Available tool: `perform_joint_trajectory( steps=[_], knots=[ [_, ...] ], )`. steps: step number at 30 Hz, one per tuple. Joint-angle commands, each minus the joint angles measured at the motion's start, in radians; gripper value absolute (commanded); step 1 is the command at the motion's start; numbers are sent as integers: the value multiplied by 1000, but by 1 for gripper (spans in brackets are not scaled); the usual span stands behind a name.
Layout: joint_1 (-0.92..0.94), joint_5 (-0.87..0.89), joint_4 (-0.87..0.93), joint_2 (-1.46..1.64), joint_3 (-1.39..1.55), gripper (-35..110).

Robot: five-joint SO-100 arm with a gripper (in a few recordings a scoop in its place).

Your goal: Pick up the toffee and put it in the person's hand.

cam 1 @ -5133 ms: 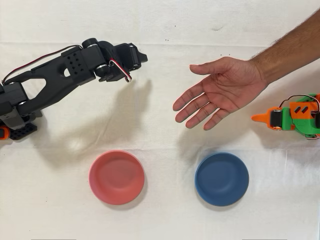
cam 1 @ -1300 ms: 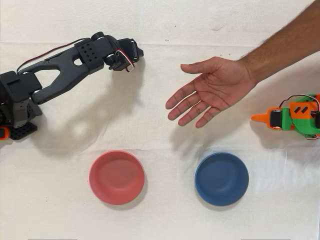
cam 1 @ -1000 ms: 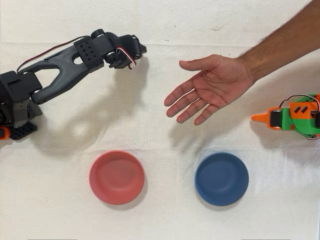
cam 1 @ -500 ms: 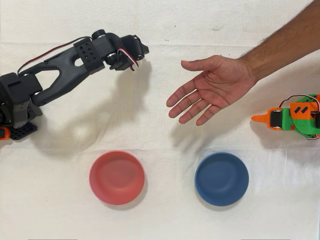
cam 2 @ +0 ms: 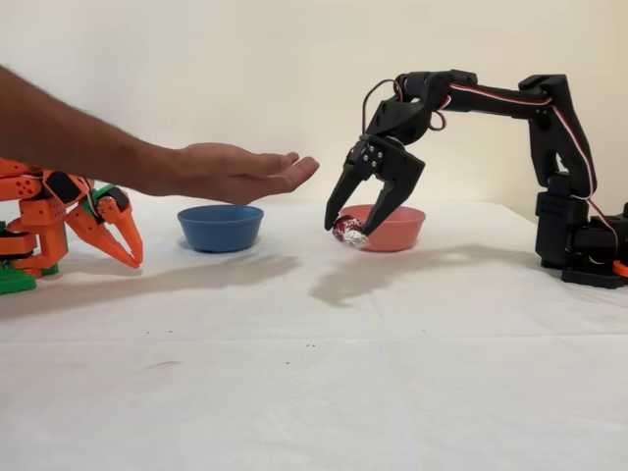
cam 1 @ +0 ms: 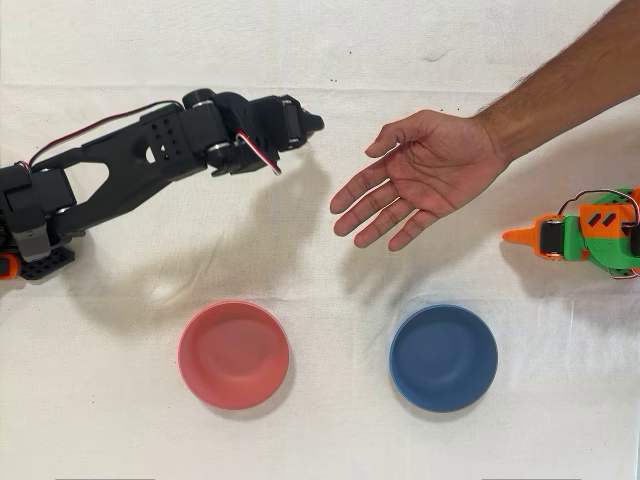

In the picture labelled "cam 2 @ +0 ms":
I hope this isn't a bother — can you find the red foil-wrapped candy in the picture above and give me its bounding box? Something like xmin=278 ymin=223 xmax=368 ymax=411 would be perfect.
xmin=332 ymin=214 xmax=370 ymax=250

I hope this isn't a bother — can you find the person's bare forearm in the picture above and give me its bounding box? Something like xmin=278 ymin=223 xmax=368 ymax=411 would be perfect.
xmin=0 ymin=63 xmax=183 ymax=198

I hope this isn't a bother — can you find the person's bare hand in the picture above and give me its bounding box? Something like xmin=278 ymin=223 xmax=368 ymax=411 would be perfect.
xmin=171 ymin=142 xmax=321 ymax=206

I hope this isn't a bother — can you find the pink bowl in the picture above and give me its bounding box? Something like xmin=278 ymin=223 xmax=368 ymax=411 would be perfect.
xmin=338 ymin=204 xmax=427 ymax=253

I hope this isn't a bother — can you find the blue bowl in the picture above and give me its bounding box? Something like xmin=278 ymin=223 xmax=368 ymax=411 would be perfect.
xmin=177 ymin=204 xmax=265 ymax=253

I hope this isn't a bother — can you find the white tablecloth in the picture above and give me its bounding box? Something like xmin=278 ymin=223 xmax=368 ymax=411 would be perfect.
xmin=0 ymin=200 xmax=628 ymax=471

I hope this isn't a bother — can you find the red white wire on black arm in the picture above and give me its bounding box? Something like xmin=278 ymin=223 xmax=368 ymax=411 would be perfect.
xmin=362 ymin=78 xmax=622 ymax=256

